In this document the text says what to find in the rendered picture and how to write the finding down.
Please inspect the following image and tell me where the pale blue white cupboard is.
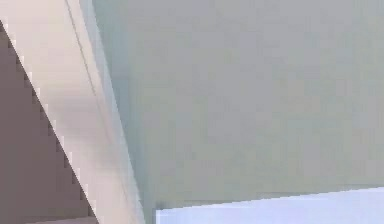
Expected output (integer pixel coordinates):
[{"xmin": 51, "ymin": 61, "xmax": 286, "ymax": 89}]
[{"xmin": 155, "ymin": 186, "xmax": 384, "ymax": 224}]

